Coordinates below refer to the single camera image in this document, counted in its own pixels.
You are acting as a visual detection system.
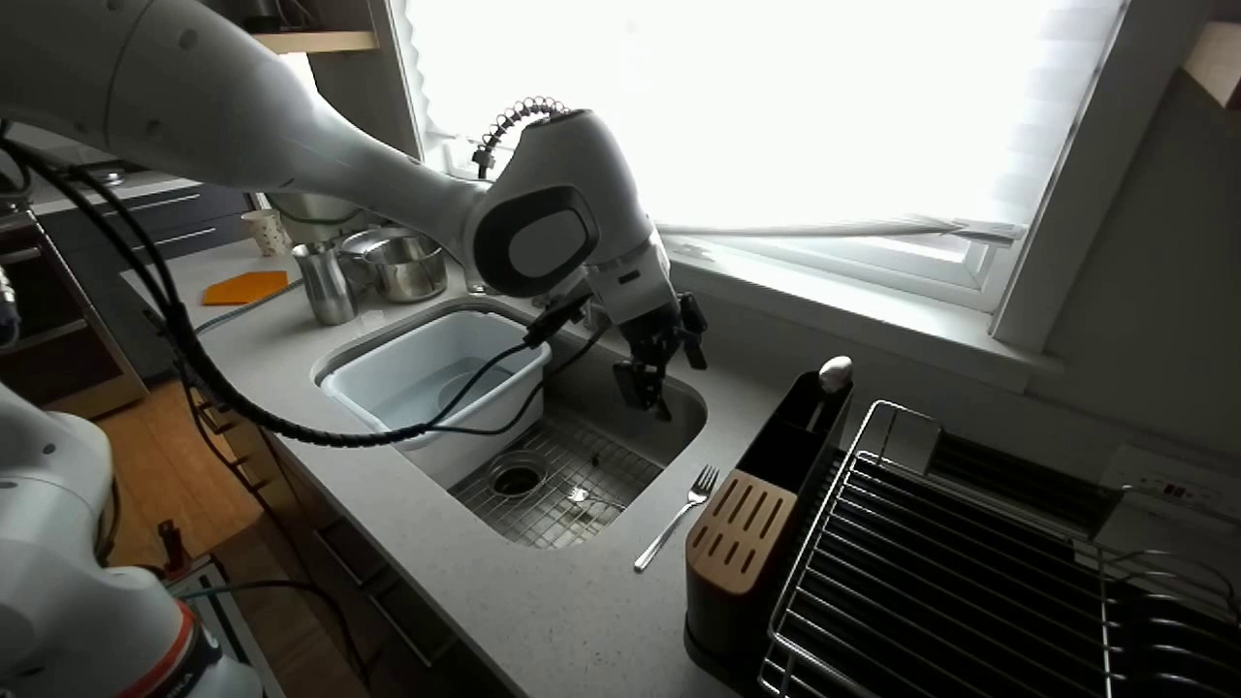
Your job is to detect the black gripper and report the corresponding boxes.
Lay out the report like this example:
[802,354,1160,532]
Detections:
[608,301,689,422]

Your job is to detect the silver metal fork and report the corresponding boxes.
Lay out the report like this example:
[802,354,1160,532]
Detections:
[627,461,722,577]

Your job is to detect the silver metal spoon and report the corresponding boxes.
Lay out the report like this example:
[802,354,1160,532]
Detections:
[802,354,860,438]

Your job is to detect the black dish drying rack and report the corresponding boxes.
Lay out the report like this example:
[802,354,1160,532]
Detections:
[753,394,1241,698]

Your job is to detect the stainless steel sink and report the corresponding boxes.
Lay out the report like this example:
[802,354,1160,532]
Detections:
[312,289,714,553]

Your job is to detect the black utensil caddy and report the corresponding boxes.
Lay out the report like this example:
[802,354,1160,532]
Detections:
[679,367,857,688]

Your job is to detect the round sink drain strainer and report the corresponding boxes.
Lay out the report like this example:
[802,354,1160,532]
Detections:
[494,461,545,498]

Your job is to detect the bamboo knife block insert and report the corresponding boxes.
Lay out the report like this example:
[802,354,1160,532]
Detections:
[688,470,802,602]

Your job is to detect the white plastic tub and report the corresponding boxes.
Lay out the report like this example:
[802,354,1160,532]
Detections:
[318,306,556,491]

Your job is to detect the steel cooking pot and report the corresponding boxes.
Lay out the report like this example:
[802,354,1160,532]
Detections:
[339,224,454,310]

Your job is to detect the chrome spring kitchen faucet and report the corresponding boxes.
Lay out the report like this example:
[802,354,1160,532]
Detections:
[466,93,573,184]

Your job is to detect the steel cup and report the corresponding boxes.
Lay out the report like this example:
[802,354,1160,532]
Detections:
[292,240,361,329]

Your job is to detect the dark cabinet drawers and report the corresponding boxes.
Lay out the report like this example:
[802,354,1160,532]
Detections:
[177,367,521,698]

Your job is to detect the white pleated window blind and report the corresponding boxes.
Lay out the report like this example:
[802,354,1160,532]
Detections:
[401,0,1134,244]

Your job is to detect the glass lidded pot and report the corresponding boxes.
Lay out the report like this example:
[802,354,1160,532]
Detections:
[261,184,370,232]

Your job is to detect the small white bottle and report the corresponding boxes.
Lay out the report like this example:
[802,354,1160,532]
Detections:
[239,188,298,262]

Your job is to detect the orange cloth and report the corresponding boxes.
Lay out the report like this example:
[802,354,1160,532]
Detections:
[198,262,296,315]

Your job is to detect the wooden shelf board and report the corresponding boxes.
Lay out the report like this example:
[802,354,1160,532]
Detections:
[250,25,386,59]

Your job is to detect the grey shelving unit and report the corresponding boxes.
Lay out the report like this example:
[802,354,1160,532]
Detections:
[0,118,250,422]

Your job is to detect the wire sink grid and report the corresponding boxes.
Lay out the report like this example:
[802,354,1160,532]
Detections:
[450,407,671,553]

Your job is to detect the thin black cable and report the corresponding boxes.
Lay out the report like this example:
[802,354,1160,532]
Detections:
[430,320,612,440]

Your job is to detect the black floor cable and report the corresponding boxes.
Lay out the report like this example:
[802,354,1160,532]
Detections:
[171,566,382,688]

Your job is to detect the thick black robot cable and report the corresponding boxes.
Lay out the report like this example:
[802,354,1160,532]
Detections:
[0,133,595,453]

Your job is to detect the white window frame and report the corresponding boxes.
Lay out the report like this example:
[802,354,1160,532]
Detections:
[386,0,1227,367]

